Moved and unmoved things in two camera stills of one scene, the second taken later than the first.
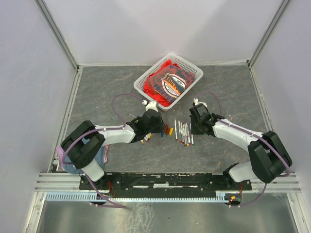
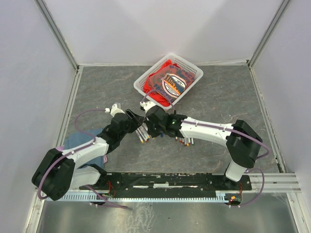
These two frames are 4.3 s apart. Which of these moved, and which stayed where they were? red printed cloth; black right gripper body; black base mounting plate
Moved: black right gripper body
Stayed: black base mounting plate; red printed cloth
